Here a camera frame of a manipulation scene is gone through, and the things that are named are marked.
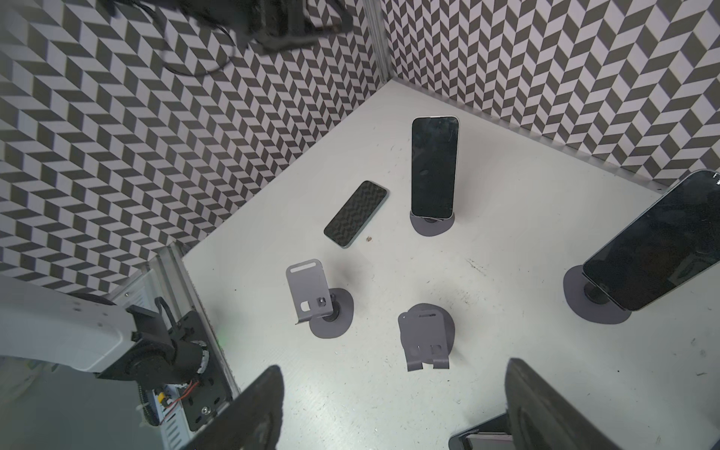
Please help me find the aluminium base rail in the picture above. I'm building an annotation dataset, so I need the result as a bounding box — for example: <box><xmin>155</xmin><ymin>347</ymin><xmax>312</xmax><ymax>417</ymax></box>
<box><xmin>99</xmin><ymin>244</ymin><xmax>238</xmax><ymax>449</ymax></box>

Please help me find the round grey stand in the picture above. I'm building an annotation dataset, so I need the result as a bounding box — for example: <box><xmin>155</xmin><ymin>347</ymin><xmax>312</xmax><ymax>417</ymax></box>
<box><xmin>286</xmin><ymin>259</ymin><xmax>354</xmax><ymax>339</ymax></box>
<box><xmin>562</xmin><ymin>265</ymin><xmax>632</xmax><ymax>324</ymax></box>
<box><xmin>397</xmin><ymin>303</ymin><xmax>456</xmax><ymax>371</ymax></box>
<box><xmin>410</xmin><ymin>212</ymin><xmax>456</xmax><ymax>237</ymax></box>

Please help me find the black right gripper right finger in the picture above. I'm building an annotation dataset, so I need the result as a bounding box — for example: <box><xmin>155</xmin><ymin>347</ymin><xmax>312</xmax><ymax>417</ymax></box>
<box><xmin>504</xmin><ymin>358</ymin><xmax>618</xmax><ymax>450</ymax></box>

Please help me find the aluminium corner post left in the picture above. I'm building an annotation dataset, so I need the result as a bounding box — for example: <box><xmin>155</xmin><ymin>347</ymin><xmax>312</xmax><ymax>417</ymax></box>
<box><xmin>363</xmin><ymin>0</ymin><xmax>394</xmax><ymax>84</ymax></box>

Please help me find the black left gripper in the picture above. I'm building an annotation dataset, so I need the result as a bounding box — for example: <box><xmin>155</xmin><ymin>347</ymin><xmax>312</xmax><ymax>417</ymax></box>
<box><xmin>100</xmin><ymin>0</ymin><xmax>354</xmax><ymax>54</ymax></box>

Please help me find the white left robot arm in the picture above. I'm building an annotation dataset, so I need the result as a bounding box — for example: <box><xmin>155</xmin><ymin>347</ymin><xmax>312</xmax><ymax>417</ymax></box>
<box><xmin>1</xmin><ymin>1</ymin><xmax>379</xmax><ymax>372</ymax></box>

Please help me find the green-edged phone on round stand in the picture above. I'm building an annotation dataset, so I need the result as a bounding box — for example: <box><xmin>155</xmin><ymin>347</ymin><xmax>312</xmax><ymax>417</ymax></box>
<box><xmin>582</xmin><ymin>170</ymin><xmax>719</xmax><ymax>311</ymax></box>

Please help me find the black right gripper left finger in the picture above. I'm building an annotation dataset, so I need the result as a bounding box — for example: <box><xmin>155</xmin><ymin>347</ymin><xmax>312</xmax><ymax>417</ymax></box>
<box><xmin>184</xmin><ymin>365</ymin><xmax>285</xmax><ymax>450</ymax></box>

